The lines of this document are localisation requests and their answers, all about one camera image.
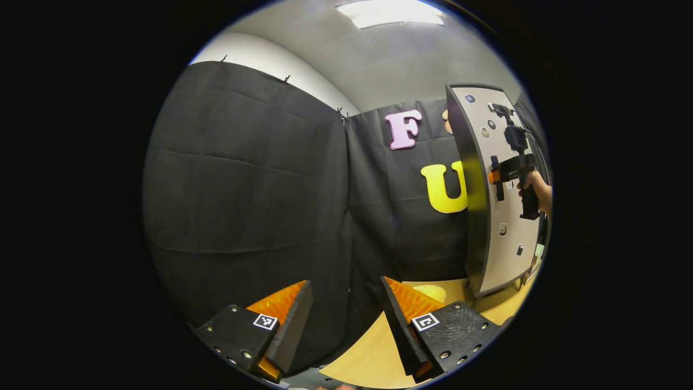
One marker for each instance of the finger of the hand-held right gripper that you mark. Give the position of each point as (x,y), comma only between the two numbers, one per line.
(494,176)

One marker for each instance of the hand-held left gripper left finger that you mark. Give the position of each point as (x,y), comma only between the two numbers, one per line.
(295,330)

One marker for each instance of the grey cabinet door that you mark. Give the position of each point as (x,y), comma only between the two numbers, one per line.
(509,244)

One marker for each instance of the yellow bumpy fruit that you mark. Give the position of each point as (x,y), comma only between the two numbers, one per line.
(433,292)

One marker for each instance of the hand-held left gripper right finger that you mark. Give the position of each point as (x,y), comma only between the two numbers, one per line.
(398,330)

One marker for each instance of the large ceiling light panel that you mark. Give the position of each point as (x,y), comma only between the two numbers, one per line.
(390,13)

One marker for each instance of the black backdrop cloth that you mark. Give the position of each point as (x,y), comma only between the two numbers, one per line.
(243,189)

